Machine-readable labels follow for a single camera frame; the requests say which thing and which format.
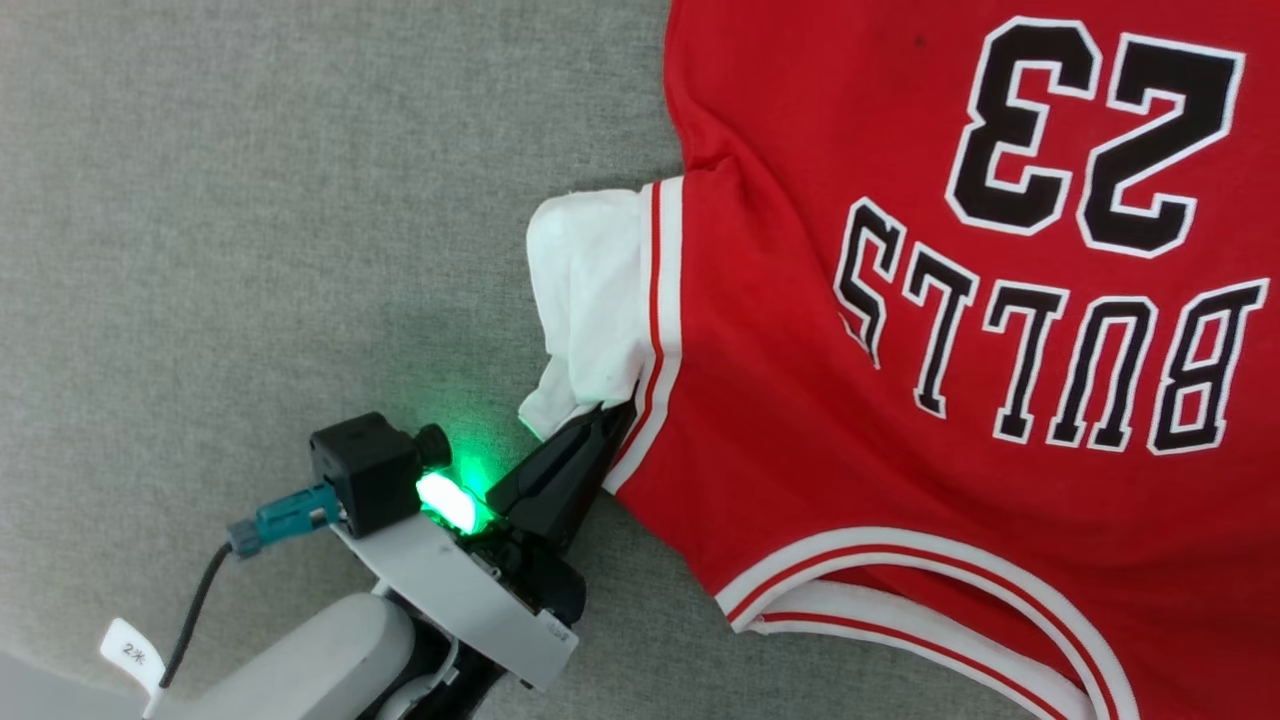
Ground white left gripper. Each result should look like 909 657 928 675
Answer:
333 400 638 693

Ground red Bulls basketball jersey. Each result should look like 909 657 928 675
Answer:
518 0 1280 720

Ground grey fabric sofa cushion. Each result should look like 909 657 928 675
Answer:
0 0 1001 720

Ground teal left camera connector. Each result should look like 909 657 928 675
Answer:
228 483 343 557

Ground black left camera cable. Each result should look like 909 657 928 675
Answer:
160 540 236 691

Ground white cable label tag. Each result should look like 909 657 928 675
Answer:
100 618 166 720

